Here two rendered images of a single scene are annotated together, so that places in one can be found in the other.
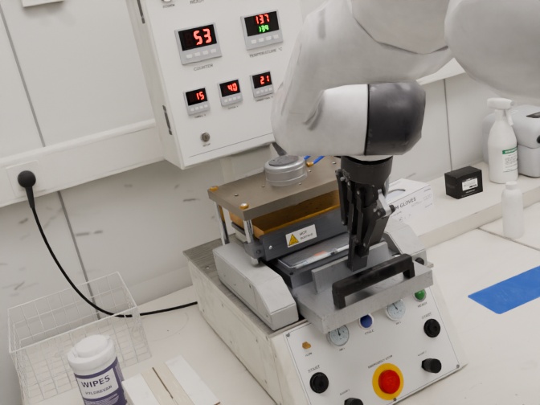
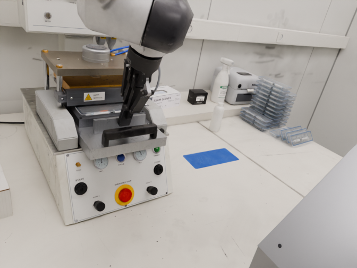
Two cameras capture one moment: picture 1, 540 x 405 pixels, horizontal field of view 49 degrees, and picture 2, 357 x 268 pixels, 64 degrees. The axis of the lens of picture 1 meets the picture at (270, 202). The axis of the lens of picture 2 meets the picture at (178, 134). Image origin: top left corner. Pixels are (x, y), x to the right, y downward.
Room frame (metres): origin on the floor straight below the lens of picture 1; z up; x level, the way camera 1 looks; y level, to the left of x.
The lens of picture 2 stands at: (0.19, -0.07, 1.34)
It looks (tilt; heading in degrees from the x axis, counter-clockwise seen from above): 27 degrees down; 343
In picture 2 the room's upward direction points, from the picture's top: 11 degrees clockwise
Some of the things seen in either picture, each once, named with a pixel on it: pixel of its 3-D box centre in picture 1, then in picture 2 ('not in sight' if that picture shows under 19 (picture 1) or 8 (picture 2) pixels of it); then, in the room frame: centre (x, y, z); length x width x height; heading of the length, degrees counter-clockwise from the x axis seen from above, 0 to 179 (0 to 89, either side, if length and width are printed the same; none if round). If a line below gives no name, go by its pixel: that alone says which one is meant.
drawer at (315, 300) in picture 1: (330, 263); (109, 118); (0.98, -0.09, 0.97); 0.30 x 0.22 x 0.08; 23
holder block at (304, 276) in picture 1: (317, 249); (103, 108); (1.02, -0.07, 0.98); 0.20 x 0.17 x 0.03; 113
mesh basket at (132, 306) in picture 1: (77, 332); not in sight; (1.19, 0.48, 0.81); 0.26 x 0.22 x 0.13; 111
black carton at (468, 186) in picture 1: (463, 182); (197, 97); (1.62, -0.57, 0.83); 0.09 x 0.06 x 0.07; 105
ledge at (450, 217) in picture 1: (459, 199); (193, 105); (1.64, -0.56, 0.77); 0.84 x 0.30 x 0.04; 113
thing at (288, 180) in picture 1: (290, 185); (98, 64); (1.13, -0.05, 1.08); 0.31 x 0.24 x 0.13; 113
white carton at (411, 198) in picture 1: (390, 206); (156, 98); (1.54, -0.33, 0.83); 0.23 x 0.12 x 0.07; 123
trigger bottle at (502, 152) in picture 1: (502, 140); (222, 81); (1.67, -0.71, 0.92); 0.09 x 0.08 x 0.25; 30
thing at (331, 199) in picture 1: (294, 198); (98, 73); (1.09, -0.05, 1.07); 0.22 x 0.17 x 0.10; 113
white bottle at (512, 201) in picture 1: (512, 209); (217, 116); (1.38, -0.61, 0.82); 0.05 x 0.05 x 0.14
